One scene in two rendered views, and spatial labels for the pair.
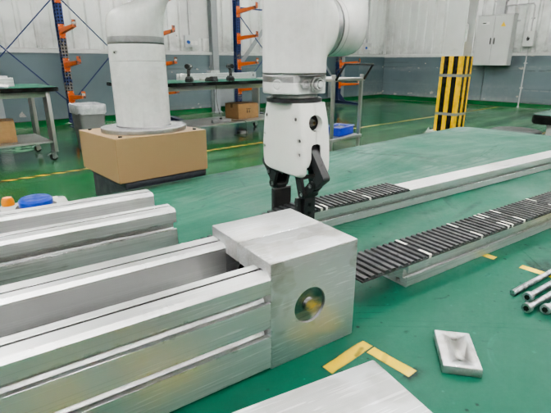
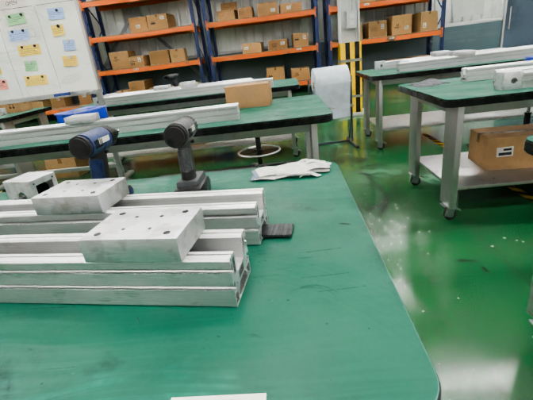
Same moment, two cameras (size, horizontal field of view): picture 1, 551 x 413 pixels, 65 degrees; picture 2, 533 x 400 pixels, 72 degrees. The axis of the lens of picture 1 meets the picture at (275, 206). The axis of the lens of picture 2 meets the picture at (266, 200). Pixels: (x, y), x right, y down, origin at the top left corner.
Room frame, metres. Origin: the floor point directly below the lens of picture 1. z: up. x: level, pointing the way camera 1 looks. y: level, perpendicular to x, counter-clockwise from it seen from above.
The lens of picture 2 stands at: (0.36, 1.21, 1.14)
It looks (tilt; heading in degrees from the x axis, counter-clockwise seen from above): 22 degrees down; 226
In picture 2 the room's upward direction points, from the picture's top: 7 degrees counter-clockwise
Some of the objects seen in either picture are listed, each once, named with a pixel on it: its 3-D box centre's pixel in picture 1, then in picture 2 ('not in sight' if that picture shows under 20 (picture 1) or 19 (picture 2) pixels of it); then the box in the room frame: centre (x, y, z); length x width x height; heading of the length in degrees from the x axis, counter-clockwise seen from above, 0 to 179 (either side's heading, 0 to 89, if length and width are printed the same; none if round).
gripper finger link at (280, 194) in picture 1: (276, 188); not in sight; (0.64, 0.00, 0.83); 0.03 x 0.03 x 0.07; 34
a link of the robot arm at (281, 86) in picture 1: (294, 85); not in sight; (0.60, -0.03, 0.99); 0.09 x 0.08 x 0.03; 34
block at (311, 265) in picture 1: (274, 274); not in sight; (0.37, 0.00, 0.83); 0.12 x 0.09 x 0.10; 34
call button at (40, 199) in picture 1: (36, 204); not in sight; (0.53, 0.31, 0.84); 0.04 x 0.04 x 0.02
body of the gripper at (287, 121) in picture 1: (293, 132); not in sight; (0.60, -0.02, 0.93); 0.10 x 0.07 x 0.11; 34
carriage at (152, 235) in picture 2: not in sight; (147, 240); (0.13, 0.68, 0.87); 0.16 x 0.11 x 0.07; 124
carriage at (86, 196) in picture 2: not in sight; (84, 201); (0.11, 0.36, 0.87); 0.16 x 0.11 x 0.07; 124
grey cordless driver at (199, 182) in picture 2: not in sight; (189, 157); (-0.18, 0.36, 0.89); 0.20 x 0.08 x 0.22; 42
